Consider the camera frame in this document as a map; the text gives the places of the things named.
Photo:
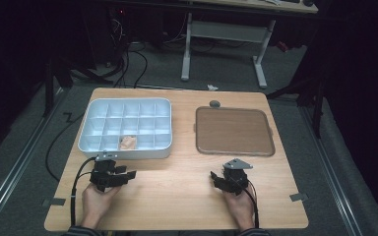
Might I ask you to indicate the grey round table grommet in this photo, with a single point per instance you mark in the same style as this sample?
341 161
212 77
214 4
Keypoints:
214 104

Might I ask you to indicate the dark metal stand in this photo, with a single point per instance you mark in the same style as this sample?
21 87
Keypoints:
315 105
54 78

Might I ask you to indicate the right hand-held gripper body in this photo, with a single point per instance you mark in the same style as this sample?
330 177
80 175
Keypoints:
234 182

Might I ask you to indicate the metal floor rail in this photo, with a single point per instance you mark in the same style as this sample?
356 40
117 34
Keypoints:
331 173
16 164

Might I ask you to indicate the beige pair of socks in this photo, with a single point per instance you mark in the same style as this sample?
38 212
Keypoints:
128 143

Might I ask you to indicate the grey tape strip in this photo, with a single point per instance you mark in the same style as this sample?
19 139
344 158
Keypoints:
55 202
298 197

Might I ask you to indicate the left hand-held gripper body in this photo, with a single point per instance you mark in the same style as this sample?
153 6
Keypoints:
103 175

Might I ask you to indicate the person's left hand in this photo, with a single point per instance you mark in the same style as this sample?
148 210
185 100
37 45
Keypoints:
96 205

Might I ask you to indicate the small red object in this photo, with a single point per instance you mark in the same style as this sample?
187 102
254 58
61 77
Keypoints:
283 46

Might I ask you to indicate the white crumpled paper scrap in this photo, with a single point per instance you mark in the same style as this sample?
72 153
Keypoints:
212 87

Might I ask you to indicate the white compartment storage box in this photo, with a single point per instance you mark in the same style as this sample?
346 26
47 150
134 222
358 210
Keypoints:
126 124

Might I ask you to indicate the brown square tray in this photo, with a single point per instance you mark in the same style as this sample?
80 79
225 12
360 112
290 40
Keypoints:
234 131

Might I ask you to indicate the white-framed wooden desk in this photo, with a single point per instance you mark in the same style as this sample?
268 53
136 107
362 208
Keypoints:
226 32

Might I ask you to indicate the person's right hand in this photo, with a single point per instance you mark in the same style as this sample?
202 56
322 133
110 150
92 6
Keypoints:
241 208

